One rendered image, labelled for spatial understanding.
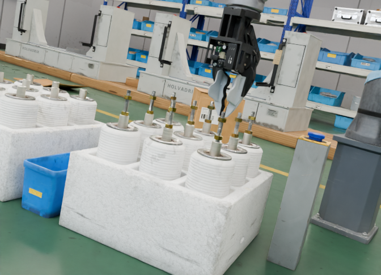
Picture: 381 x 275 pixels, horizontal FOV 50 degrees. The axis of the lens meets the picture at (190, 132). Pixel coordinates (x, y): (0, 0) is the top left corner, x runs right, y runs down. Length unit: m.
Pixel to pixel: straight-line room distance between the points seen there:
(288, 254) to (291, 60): 2.21
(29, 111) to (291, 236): 0.72
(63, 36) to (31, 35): 3.15
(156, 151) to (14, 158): 0.39
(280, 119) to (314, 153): 2.06
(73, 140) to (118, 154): 0.32
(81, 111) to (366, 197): 0.92
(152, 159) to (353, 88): 8.64
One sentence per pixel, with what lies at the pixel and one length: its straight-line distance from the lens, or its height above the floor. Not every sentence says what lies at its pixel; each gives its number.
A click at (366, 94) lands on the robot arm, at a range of 1.41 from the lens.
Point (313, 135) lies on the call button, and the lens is 0.99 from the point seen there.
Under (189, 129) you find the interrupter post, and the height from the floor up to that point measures 0.27.
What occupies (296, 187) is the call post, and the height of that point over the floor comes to 0.20.
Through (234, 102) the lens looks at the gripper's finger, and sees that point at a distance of 0.83.
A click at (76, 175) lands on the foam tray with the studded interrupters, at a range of 0.96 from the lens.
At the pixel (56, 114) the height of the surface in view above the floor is 0.21.
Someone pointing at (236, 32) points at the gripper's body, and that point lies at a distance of 0.81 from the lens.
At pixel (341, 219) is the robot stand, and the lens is 1.42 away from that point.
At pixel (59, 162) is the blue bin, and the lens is 1.16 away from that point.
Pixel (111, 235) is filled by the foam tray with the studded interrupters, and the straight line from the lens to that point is 0.94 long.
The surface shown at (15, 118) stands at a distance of 1.13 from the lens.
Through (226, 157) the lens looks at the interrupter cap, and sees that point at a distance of 0.86.
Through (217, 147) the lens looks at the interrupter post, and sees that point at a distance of 0.85.
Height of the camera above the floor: 0.43
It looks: 10 degrees down
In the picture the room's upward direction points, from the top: 12 degrees clockwise
